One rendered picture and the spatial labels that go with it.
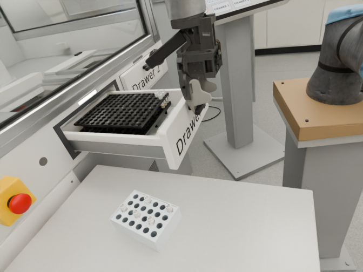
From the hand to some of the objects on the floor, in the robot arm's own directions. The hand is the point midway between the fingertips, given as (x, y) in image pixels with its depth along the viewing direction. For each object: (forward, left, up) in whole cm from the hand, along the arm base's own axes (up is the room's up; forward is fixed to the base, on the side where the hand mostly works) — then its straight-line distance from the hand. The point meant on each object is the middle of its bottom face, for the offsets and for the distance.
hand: (194, 106), depth 58 cm
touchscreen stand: (-15, -88, -92) cm, 128 cm away
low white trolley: (+4, +42, -90) cm, 99 cm away
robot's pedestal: (-42, -17, -89) cm, 100 cm away
